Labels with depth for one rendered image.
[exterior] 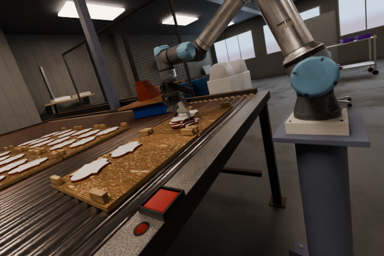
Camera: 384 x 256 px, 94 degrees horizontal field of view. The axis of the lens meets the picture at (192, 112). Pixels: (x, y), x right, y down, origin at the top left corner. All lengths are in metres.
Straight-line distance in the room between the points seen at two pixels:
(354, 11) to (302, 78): 9.15
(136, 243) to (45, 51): 5.99
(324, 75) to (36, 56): 6.02
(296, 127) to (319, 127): 0.07
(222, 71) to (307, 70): 3.91
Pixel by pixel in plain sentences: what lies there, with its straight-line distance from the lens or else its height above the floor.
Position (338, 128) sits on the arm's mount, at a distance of 0.75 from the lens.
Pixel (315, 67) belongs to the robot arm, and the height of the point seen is 1.11.
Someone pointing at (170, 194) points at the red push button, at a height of 0.93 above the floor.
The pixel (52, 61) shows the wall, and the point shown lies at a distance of 6.19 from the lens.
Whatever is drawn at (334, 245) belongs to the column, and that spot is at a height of 0.38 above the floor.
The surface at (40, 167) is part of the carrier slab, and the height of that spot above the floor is 0.94.
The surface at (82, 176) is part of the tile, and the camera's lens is 0.70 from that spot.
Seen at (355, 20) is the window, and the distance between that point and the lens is 9.71.
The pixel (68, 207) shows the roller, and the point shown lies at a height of 0.92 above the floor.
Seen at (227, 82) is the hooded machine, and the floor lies 0.77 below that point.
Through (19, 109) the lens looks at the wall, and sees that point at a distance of 5.23.
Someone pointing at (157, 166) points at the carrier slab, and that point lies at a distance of 0.57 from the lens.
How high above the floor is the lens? 1.18
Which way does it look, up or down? 12 degrees down
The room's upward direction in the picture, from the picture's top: 14 degrees counter-clockwise
